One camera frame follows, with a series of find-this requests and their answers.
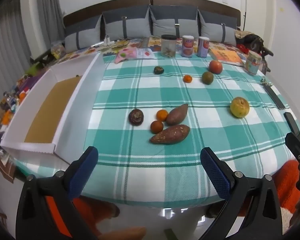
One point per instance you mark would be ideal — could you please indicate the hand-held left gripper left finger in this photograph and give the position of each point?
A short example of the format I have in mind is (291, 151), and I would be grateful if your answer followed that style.
(85, 172)

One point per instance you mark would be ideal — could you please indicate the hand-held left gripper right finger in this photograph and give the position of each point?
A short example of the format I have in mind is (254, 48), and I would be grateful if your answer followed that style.
(217, 173)

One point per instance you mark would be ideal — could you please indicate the long sweet potato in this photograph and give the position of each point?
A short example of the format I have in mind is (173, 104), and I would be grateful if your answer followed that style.
(170, 135)

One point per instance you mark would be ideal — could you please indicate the plump sweet potato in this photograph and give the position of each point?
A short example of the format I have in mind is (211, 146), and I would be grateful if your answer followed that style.
(176, 115)

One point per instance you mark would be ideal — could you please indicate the white cardboard box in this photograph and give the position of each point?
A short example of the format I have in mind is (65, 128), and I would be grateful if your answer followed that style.
(77, 97)

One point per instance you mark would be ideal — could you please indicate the large dark mangosteen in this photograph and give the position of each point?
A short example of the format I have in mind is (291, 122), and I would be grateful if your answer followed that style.
(136, 117)

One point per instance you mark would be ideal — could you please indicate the dark orange tangerine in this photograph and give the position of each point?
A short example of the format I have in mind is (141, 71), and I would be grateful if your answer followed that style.
(156, 127)

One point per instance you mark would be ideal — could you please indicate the bright orange tangerine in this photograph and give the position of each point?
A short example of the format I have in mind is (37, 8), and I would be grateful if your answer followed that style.
(162, 115)

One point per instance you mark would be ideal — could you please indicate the green citrus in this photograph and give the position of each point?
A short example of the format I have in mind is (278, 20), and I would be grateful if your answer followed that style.
(207, 78)

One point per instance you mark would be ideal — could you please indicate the small orange tangerine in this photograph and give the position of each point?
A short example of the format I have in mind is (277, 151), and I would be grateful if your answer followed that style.
(187, 79)

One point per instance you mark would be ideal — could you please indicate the red apple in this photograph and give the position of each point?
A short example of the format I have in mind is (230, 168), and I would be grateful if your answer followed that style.
(215, 67)

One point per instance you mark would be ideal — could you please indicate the orange knitted garment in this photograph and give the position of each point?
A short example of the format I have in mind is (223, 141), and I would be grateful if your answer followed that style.
(287, 182)

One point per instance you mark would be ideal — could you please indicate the black rectangular device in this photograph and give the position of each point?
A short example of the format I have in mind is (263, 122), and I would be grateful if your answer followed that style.
(293, 126)

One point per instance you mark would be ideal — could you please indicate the black phone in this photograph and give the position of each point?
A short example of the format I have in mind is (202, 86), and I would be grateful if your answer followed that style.
(275, 96)

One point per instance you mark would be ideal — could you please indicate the bunch of keys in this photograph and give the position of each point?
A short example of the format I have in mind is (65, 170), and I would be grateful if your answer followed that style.
(265, 81)

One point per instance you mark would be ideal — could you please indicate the purple cloth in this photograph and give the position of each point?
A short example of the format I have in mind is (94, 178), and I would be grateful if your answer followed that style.
(30, 82)

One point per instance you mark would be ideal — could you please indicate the clear jar printed label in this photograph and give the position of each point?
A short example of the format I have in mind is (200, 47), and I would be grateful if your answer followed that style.
(252, 63)

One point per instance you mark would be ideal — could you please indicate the green cushion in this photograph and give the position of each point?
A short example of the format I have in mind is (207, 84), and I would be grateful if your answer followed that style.
(36, 68)

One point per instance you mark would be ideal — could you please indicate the orange book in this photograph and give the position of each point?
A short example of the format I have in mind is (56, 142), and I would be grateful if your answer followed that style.
(226, 56)

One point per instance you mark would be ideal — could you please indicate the dark wooden chair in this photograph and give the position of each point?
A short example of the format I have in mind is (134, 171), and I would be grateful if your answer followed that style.
(43, 57)

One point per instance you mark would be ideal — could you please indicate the pink patterned pouch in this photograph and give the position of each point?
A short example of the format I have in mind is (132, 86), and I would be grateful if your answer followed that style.
(125, 55)

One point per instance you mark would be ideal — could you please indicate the clear snack bag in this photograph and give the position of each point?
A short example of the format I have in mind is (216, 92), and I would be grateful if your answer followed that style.
(57, 51)

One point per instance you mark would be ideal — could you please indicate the orange labelled can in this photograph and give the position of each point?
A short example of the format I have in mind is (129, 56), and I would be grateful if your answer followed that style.
(187, 47)
(203, 47)

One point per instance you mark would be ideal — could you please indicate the black bag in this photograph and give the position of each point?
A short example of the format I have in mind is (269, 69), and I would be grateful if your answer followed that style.
(252, 42)

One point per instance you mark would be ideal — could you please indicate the white snack packet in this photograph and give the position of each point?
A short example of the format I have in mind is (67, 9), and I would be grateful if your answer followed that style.
(146, 53)

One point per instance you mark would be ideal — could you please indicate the white power strip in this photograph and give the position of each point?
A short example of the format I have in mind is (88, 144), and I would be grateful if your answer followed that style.
(107, 40)

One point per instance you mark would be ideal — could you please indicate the grey pillow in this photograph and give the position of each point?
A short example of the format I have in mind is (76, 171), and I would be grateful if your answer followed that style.
(82, 36)
(125, 27)
(175, 22)
(215, 30)

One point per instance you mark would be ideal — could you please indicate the clear jar black lid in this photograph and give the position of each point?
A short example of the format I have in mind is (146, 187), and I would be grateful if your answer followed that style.
(169, 46)

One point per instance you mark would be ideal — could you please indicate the white pleated curtain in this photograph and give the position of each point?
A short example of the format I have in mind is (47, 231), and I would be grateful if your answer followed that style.
(7, 42)

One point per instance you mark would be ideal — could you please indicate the grey curtain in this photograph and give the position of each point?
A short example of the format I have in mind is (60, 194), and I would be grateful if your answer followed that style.
(50, 10)

